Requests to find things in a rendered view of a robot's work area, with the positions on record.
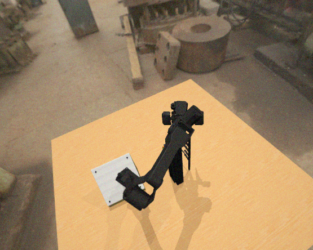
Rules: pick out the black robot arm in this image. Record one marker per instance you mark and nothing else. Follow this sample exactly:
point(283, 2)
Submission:
point(176, 138)

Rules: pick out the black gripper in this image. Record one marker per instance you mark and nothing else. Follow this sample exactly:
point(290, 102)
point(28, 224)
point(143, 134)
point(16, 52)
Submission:
point(167, 120)

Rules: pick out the black rectangular post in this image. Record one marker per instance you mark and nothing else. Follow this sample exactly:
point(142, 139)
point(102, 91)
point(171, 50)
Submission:
point(176, 168)

